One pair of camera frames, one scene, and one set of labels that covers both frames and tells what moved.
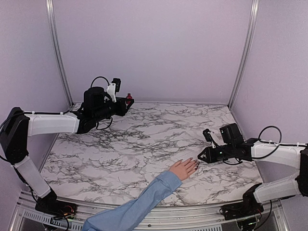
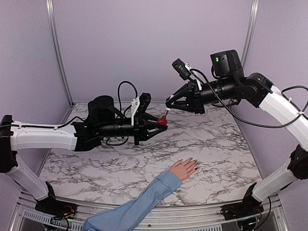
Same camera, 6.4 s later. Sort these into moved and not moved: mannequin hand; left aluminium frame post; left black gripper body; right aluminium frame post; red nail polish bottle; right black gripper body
Moved: red nail polish bottle; left black gripper body; right black gripper body
Not moved: right aluminium frame post; mannequin hand; left aluminium frame post
